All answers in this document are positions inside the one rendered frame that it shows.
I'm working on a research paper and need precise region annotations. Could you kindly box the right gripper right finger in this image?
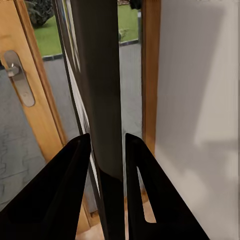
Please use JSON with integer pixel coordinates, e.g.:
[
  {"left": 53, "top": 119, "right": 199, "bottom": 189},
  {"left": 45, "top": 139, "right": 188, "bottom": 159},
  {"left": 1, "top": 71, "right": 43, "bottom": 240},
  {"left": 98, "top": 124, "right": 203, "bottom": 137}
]
[{"left": 125, "top": 133, "right": 210, "bottom": 240}]

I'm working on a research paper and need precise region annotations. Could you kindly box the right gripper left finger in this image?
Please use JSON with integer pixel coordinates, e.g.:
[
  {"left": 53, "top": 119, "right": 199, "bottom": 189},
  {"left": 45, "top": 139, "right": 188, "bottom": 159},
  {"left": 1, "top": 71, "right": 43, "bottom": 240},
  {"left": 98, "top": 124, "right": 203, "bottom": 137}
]
[{"left": 0, "top": 133, "right": 91, "bottom": 240}]

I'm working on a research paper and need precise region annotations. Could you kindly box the poster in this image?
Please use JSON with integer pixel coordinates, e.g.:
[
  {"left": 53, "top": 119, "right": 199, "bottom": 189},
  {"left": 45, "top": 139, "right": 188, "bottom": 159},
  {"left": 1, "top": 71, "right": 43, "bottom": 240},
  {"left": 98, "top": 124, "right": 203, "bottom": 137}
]
[{"left": 52, "top": 0, "right": 126, "bottom": 240}]

